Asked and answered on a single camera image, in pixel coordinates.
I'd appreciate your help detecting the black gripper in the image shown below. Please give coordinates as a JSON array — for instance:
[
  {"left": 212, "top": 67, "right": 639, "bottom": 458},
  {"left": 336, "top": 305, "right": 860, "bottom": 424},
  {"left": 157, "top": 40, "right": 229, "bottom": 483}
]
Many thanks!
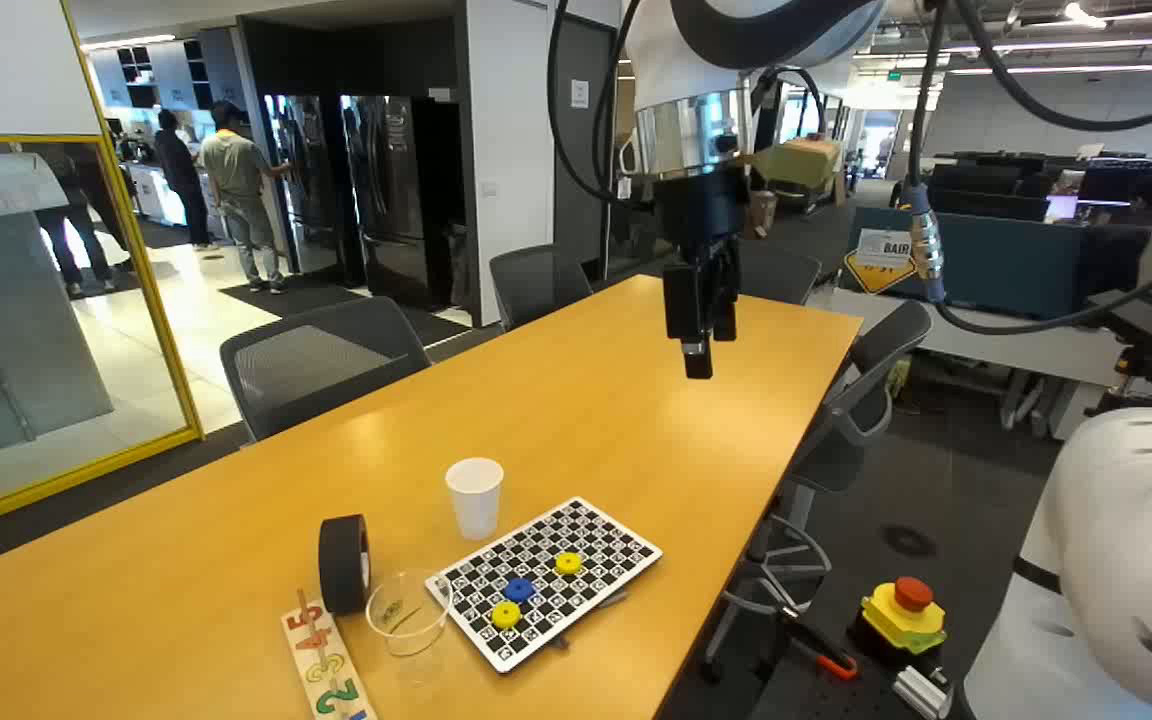
[{"left": 658, "top": 168, "right": 749, "bottom": 385}]

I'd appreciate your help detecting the black white marker board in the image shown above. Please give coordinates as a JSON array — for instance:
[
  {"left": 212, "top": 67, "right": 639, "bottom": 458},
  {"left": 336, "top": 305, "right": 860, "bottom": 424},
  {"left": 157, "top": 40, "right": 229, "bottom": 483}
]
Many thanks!
[{"left": 421, "top": 493, "right": 670, "bottom": 679}]

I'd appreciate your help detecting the colourful number puzzle board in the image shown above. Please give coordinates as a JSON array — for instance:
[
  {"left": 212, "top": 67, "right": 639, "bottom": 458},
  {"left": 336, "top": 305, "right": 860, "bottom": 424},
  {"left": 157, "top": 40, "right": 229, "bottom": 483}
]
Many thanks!
[{"left": 278, "top": 595, "right": 381, "bottom": 720}]

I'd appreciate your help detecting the gray office chair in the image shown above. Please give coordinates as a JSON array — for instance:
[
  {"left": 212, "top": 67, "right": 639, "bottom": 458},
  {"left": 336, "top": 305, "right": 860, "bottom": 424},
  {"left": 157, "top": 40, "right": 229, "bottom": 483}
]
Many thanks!
[{"left": 700, "top": 296, "right": 936, "bottom": 673}]

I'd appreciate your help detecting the black mesh office chair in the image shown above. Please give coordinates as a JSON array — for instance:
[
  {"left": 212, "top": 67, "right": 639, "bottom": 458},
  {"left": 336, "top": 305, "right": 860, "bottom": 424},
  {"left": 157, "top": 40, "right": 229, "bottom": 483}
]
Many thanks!
[
  {"left": 218, "top": 291, "right": 433, "bottom": 446},
  {"left": 487, "top": 242, "right": 598, "bottom": 334}
]

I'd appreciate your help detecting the yellow white sign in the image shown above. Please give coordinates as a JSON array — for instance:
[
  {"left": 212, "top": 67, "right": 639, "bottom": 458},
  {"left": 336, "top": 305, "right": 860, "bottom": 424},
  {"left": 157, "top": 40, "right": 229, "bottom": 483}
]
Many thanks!
[{"left": 843, "top": 224, "right": 927, "bottom": 299}]

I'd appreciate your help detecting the white paper cup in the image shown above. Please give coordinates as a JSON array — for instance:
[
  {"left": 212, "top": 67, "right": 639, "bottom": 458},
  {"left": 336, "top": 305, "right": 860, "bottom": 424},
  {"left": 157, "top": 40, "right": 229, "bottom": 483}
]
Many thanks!
[{"left": 442, "top": 452, "right": 507, "bottom": 545}]

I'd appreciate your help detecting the round dark floor cover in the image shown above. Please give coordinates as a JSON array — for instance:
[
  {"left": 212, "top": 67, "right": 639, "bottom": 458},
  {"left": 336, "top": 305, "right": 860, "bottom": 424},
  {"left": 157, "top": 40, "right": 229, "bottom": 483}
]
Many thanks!
[{"left": 882, "top": 520, "right": 942, "bottom": 559}]

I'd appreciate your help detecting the yellow red emergency stop button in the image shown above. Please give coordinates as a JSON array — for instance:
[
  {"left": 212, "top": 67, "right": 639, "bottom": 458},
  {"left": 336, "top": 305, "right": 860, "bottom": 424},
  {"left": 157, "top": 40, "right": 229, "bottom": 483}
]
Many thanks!
[{"left": 856, "top": 572, "right": 951, "bottom": 659}]

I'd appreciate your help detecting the blue desk divider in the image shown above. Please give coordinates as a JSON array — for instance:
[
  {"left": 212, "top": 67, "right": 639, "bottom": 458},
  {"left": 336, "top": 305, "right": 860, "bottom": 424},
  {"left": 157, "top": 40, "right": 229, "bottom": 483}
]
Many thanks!
[{"left": 931, "top": 207, "right": 1152, "bottom": 326}]

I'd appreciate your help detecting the dark floor mat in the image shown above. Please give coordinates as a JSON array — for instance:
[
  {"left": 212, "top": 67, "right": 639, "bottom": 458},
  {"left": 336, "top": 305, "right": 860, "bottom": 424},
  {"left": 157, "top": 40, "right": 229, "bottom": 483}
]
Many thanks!
[{"left": 220, "top": 277, "right": 477, "bottom": 349}]

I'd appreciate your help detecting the clear plastic cup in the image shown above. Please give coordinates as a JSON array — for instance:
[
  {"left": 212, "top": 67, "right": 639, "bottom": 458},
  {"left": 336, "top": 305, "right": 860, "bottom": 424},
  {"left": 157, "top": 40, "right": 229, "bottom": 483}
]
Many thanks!
[{"left": 360, "top": 568, "right": 454, "bottom": 659}]

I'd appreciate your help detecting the silver metal box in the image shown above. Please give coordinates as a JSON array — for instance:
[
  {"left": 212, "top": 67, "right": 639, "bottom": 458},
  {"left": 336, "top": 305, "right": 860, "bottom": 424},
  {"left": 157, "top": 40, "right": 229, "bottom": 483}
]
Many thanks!
[{"left": 892, "top": 659, "right": 957, "bottom": 720}]

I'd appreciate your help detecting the black tape roll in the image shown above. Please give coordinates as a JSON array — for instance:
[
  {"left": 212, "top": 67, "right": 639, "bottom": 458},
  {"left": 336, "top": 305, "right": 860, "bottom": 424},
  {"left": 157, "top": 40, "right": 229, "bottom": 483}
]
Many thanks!
[{"left": 315, "top": 514, "right": 378, "bottom": 621}]

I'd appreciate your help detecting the person in light shirt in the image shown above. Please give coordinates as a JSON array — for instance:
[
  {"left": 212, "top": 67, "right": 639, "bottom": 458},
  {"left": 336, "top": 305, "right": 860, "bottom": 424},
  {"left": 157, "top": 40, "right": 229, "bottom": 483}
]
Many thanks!
[{"left": 198, "top": 104, "right": 295, "bottom": 296}]

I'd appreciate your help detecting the person in dark clothes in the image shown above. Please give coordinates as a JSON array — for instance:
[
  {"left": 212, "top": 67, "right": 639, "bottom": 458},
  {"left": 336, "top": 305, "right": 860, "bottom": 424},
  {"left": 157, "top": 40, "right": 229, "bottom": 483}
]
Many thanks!
[{"left": 153, "top": 104, "right": 218, "bottom": 253}]

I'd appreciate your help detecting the yellow framed glass partition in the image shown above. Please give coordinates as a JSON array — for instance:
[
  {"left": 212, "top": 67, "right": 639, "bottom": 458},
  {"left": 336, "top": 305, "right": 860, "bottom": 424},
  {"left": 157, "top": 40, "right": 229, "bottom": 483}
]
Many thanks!
[{"left": 0, "top": 129, "right": 208, "bottom": 545}]

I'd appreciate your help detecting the paper sheet on glass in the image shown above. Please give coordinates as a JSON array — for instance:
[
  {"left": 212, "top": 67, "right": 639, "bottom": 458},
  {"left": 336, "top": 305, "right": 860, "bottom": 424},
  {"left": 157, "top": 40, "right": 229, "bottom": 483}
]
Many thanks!
[{"left": 0, "top": 149, "right": 72, "bottom": 224}]

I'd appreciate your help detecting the olive wrist camera box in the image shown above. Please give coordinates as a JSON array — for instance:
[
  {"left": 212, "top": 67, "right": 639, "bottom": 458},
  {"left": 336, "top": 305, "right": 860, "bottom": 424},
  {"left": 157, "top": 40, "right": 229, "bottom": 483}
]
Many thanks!
[{"left": 749, "top": 137, "right": 850, "bottom": 204}]

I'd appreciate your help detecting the thin black cable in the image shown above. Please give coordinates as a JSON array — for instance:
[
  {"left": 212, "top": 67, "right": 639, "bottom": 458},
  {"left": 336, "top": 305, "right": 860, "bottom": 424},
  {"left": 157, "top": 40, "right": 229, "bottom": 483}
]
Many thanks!
[{"left": 545, "top": 0, "right": 649, "bottom": 287}]

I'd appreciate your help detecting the orange handled clamp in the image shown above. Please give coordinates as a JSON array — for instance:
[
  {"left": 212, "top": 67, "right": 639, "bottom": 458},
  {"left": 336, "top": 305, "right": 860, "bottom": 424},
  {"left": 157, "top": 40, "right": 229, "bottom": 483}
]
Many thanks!
[{"left": 789, "top": 633, "right": 864, "bottom": 687}]

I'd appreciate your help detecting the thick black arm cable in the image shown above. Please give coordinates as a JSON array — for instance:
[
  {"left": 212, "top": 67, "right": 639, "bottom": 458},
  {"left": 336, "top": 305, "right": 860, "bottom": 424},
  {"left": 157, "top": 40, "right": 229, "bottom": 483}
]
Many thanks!
[{"left": 951, "top": 0, "right": 1152, "bottom": 137}]

